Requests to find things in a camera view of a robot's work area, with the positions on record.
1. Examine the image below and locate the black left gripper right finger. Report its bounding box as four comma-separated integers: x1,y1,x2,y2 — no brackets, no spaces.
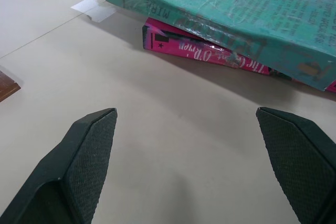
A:
256,106,336,224

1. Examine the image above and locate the pink paperback book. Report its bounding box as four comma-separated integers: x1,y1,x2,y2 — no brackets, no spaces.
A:
142,17,336,93

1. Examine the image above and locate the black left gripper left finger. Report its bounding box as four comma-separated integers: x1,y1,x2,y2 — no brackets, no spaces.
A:
0,108,118,224

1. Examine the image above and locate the brown wooden piece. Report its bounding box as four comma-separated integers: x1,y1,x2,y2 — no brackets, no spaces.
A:
0,70,21,103

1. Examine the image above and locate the green paperback book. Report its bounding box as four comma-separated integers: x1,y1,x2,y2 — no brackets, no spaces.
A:
100,0,336,92

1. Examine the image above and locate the white tape strip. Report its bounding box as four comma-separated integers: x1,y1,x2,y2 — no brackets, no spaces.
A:
70,0,117,23

